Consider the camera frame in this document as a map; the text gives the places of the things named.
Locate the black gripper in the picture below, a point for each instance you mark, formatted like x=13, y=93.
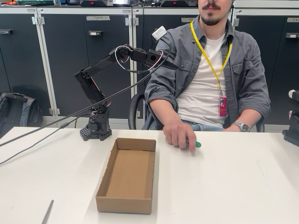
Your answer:
x=154, y=57

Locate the green black marker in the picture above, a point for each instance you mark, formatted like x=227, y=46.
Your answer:
x=198, y=144

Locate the person's right forearm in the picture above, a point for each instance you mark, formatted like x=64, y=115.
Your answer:
x=163, y=112

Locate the idle black robot arm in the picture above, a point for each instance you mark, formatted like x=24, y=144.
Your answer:
x=292, y=137

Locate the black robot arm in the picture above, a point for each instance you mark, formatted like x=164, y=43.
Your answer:
x=98, y=67

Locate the person's left forearm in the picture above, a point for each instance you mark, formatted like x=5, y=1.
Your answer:
x=252, y=124

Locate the person's bearded head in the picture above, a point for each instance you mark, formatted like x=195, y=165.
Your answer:
x=210, y=16

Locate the person's right hand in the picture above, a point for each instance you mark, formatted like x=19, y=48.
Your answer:
x=180, y=135

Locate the person's left hand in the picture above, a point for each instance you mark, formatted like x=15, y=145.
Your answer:
x=229, y=128

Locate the man in grey shirt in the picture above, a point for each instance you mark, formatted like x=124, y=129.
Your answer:
x=182, y=77

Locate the white t-shirt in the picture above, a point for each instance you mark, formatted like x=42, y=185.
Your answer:
x=201, y=98

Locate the grey tape label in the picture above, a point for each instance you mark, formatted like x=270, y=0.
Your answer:
x=294, y=19
x=98, y=18
x=188, y=20

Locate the grey cabinet hinge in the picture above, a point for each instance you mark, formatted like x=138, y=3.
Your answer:
x=236, y=22
x=54, y=111
x=132, y=21
x=38, y=20

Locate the black case red triangle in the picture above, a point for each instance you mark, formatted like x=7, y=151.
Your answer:
x=177, y=3
x=95, y=3

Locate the pink id badge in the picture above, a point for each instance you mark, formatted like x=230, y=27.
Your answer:
x=222, y=107

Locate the blue jeans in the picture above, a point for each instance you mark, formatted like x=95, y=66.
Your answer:
x=205, y=127

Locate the silver device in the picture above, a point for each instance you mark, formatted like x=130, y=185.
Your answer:
x=121, y=2

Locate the silver wristwatch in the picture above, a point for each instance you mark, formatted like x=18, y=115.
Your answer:
x=245, y=128

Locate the brown cardboard box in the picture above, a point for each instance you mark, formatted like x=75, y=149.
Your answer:
x=123, y=206

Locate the green crate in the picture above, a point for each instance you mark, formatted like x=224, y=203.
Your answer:
x=35, y=2

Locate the dark grey backpack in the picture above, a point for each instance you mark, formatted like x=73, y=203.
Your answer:
x=14, y=112

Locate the red orange tool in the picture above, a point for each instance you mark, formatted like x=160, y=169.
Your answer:
x=8, y=3

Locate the grey stick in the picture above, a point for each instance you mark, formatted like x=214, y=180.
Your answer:
x=47, y=213

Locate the white camera box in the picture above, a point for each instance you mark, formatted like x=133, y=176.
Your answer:
x=159, y=33

